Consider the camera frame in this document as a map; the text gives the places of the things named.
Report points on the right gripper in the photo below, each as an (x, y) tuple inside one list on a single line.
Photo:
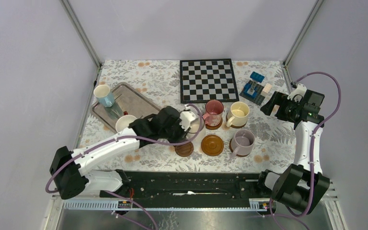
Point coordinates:
[(279, 99)]

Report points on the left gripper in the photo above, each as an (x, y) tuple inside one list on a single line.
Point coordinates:
[(182, 134)]

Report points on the dark walnut coaster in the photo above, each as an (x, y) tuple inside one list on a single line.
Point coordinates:
[(184, 150)]

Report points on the brown wooden coaster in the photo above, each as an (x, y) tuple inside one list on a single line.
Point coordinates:
[(236, 123), (213, 127), (212, 145), (239, 150)]

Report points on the white red bowl cup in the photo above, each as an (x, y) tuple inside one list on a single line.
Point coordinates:
[(124, 122)]

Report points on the cream yellow mug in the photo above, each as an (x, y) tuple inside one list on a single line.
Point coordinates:
[(238, 110)]

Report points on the pink enamel mug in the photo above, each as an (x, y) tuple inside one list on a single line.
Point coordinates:
[(213, 112)]

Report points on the lavender ceramic mug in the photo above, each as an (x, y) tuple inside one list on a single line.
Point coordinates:
[(244, 137)]

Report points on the light blue mug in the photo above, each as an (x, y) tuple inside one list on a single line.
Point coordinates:
[(104, 95)]

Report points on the white black-rimmed enamel mug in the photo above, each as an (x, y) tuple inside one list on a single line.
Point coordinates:
[(197, 128)]

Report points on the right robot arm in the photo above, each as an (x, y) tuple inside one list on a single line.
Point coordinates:
[(302, 185)]

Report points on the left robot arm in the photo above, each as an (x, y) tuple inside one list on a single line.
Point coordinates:
[(73, 171)]

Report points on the white lego brick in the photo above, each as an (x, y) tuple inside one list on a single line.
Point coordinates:
[(266, 89)]

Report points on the grey lego baseplate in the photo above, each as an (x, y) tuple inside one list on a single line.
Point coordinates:
[(252, 91)]

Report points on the blue lego brick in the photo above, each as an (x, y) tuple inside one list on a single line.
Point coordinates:
[(257, 77)]

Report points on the metal serving tray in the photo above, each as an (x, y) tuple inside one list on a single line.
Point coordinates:
[(127, 99)]

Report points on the black white chessboard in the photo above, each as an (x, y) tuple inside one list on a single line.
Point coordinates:
[(203, 80)]

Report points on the floral tablecloth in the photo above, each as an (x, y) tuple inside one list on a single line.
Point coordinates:
[(159, 81)]

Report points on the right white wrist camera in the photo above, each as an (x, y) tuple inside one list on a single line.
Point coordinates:
[(299, 91)]

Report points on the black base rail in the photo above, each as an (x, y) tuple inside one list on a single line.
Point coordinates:
[(190, 190)]

